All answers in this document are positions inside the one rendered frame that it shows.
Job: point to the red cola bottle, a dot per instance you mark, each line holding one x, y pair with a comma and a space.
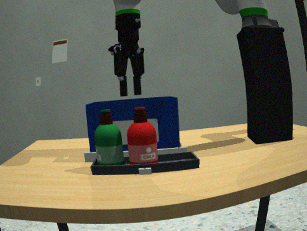
142, 139

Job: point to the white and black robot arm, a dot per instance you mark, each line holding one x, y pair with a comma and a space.
253, 13

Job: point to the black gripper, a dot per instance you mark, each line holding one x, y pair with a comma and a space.
128, 46

